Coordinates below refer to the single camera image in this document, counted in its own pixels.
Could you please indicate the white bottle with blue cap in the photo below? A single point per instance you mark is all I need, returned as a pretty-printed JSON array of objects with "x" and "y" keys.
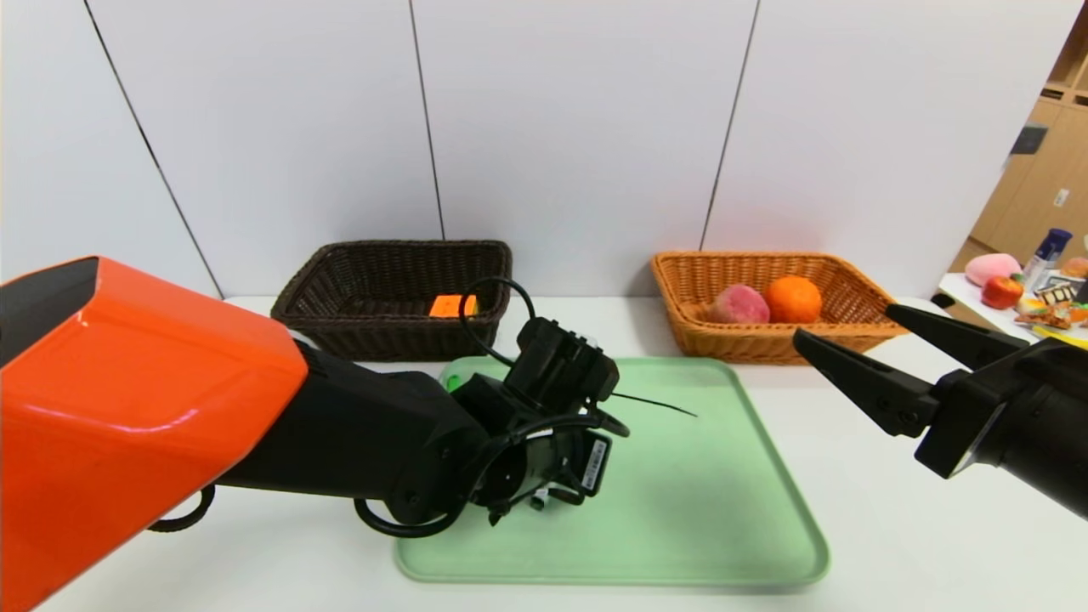
[{"x": 1044, "y": 259}]

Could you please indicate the green and yellow pasta spoon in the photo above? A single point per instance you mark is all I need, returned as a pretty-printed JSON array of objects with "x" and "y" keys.
[{"x": 455, "y": 382}]

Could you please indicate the light wooden cabinet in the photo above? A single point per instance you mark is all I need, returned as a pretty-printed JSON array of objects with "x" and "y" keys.
[{"x": 1037, "y": 195}]

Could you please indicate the orange and white puzzle cube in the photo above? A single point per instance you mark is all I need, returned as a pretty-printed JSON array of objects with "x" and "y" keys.
[{"x": 446, "y": 306}]

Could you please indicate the red toy apple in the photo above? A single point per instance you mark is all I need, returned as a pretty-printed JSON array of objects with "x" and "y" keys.
[{"x": 1000, "y": 295}]

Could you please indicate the white side table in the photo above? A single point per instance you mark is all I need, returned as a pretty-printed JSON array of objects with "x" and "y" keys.
[{"x": 999, "y": 321}]

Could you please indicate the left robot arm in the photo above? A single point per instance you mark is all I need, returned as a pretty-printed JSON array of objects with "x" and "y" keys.
[{"x": 127, "y": 408}]

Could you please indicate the dark brown wicker basket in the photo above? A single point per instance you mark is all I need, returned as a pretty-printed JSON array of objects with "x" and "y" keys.
[{"x": 382, "y": 340}]

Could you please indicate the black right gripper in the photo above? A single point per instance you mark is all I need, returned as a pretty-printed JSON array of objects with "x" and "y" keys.
[{"x": 954, "y": 421}]

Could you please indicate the orange fruit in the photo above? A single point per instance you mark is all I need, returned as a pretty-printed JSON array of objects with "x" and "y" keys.
[{"x": 795, "y": 299}]

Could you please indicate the black zip tie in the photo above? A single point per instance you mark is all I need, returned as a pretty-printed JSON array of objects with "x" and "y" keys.
[{"x": 654, "y": 405}]

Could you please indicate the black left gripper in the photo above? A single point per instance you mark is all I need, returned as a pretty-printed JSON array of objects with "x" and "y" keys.
[{"x": 596, "y": 464}]

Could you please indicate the pink plush toy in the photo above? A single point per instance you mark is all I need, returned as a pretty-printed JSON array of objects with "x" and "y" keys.
[{"x": 990, "y": 270}]

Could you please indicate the white marker with black cap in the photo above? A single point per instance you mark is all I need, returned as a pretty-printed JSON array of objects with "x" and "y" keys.
[{"x": 539, "y": 500}]

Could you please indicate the orange snack packet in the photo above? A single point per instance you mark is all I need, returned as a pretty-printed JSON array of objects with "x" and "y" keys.
[{"x": 1054, "y": 318}]

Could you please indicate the tan round bun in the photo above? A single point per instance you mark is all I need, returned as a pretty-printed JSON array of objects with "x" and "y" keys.
[{"x": 1076, "y": 269}]

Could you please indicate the orange wicker basket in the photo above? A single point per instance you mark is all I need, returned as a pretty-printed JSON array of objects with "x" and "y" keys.
[{"x": 765, "y": 344}]

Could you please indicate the light green plastic tray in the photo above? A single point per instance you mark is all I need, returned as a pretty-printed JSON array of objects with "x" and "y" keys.
[{"x": 680, "y": 510}]

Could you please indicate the black and white patterned box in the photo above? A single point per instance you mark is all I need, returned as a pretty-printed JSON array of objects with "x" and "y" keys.
[{"x": 1056, "y": 296}]

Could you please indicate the dark grey wall box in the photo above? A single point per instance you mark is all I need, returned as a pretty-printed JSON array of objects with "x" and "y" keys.
[{"x": 1026, "y": 141}]

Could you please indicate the red peach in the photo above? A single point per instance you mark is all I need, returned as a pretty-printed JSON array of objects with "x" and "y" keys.
[{"x": 738, "y": 304}]

